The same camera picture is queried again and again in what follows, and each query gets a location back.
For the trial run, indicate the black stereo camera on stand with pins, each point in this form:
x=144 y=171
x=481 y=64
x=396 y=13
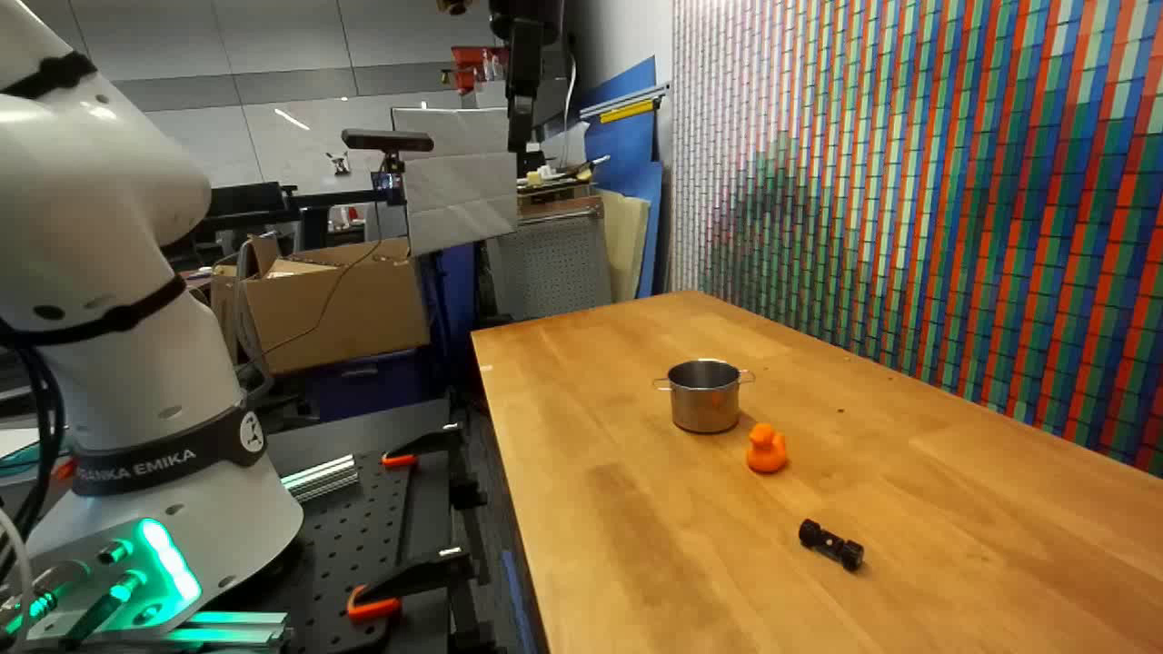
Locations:
x=385 y=140

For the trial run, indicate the aluminium extrusion bar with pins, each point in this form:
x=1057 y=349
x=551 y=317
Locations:
x=319 y=478

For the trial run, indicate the beige foam board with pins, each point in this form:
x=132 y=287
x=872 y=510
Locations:
x=625 y=241

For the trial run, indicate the grey cabinet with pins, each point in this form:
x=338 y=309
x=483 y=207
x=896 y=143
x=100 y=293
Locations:
x=551 y=266

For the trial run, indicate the aluminium robot base mount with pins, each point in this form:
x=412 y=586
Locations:
x=147 y=604

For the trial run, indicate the small black cylinder object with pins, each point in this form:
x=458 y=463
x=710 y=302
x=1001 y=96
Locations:
x=829 y=545

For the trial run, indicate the grey panel board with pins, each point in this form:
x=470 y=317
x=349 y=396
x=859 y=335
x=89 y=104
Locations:
x=458 y=184

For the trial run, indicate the small steel pot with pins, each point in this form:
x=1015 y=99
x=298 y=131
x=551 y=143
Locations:
x=703 y=400

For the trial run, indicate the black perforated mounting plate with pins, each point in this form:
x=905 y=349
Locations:
x=349 y=539

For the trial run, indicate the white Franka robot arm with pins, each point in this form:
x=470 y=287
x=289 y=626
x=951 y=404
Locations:
x=95 y=184

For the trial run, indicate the blue board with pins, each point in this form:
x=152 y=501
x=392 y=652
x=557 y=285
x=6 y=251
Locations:
x=624 y=146

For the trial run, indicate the orange rubber duck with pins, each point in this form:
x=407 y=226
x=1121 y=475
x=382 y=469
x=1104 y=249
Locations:
x=763 y=450

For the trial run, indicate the brown cardboard box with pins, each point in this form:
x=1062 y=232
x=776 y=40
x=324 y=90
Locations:
x=328 y=309

